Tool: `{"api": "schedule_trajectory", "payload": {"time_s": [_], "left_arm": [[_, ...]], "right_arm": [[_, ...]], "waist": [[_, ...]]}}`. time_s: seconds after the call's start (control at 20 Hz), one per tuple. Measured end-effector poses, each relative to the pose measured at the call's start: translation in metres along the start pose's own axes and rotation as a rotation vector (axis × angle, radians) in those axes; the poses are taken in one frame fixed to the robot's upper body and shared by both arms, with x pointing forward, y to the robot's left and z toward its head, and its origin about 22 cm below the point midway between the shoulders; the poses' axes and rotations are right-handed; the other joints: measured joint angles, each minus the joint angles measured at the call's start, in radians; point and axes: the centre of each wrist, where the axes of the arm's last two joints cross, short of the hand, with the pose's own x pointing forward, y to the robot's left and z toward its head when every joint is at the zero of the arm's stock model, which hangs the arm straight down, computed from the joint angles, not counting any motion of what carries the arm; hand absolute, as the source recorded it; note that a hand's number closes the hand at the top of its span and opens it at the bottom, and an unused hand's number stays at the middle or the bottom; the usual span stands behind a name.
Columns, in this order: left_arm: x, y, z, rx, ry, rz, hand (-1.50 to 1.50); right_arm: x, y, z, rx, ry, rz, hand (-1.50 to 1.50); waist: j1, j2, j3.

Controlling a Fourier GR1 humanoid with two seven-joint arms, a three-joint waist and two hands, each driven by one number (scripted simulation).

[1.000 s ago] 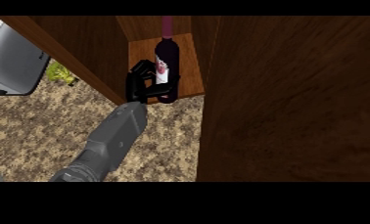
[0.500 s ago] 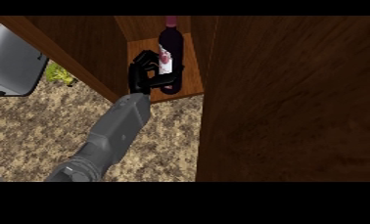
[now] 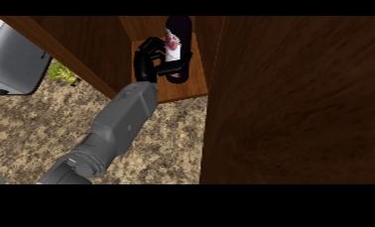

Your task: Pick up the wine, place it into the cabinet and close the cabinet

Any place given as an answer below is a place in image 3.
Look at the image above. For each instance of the brown wooden cabinet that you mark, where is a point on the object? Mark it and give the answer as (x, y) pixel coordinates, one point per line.
(97, 49)

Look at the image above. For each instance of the green leafy vegetable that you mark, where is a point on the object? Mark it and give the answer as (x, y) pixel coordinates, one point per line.
(60, 73)

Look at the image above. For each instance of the dark wine bottle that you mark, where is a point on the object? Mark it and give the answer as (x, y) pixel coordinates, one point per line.
(179, 31)

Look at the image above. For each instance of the brown wooden cabinet door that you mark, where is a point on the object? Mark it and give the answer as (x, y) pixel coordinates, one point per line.
(288, 100)

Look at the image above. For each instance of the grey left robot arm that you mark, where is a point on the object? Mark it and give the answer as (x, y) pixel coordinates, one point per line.
(123, 120)

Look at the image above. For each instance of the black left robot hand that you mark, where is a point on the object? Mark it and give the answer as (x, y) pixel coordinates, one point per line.
(143, 65)

